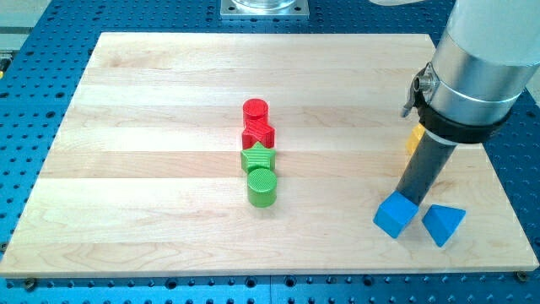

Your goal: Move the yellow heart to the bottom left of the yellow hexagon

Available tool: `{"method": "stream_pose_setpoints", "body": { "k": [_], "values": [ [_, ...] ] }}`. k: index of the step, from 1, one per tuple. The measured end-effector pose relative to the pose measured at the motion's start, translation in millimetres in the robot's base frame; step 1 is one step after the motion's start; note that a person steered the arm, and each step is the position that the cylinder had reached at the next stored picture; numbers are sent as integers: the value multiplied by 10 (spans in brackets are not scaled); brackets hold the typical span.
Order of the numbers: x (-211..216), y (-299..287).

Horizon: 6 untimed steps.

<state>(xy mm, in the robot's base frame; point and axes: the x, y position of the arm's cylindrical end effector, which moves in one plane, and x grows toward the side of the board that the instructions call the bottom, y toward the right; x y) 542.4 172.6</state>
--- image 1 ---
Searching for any red cylinder block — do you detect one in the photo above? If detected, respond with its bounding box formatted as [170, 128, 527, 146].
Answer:
[242, 98, 269, 126]

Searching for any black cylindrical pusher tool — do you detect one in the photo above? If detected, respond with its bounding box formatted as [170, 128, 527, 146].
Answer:
[396, 130, 457, 206]

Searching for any metal base plate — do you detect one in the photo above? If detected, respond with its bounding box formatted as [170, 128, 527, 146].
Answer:
[219, 0, 310, 19]

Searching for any green star block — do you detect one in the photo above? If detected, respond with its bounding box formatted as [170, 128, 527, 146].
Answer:
[240, 142, 276, 173]

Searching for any red star block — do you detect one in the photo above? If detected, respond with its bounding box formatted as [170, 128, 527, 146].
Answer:
[241, 119, 275, 149]

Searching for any blue triangle block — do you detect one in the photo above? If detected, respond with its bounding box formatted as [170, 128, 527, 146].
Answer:
[422, 204, 467, 247]

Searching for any yellow block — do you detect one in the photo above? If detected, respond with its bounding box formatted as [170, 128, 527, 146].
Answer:
[406, 123, 425, 155]

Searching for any blue cube block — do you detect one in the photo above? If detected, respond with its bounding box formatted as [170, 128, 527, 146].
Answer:
[373, 191, 419, 238]

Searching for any green cylinder block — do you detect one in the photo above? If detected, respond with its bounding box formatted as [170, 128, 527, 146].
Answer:
[247, 168, 278, 208]

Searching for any wooden board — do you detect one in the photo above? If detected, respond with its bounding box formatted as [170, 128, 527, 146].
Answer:
[1, 33, 538, 278]

